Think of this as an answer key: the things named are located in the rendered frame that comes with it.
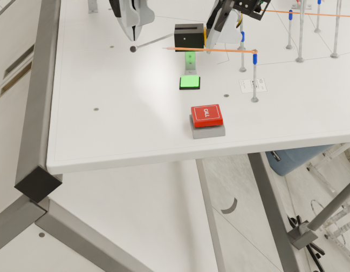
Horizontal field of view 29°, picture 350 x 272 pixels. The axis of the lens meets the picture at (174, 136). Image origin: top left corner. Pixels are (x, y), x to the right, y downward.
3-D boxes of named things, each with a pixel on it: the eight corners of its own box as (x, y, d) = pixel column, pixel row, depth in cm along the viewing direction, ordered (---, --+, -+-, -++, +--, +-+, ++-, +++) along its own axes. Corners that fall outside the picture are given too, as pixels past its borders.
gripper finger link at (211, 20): (229, 41, 137) (248, 11, 129) (202, 30, 136) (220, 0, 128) (231, 29, 138) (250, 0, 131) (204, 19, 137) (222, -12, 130)
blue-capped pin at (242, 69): (238, 68, 135) (238, 29, 130) (246, 68, 135) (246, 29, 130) (239, 72, 134) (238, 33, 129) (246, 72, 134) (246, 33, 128)
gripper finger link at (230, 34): (232, 65, 127) (252, 18, 125) (203, 54, 126) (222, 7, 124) (230, 61, 130) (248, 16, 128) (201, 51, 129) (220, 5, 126)
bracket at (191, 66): (185, 63, 138) (184, 41, 135) (197, 62, 138) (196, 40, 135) (184, 74, 134) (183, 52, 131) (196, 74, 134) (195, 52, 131)
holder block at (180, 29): (176, 41, 135) (175, 24, 133) (204, 41, 135) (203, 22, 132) (175, 52, 132) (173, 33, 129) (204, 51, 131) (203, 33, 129)
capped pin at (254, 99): (249, 99, 126) (249, 48, 119) (256, 97, 126) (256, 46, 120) (252, 103, 124) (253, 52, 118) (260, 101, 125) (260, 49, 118)
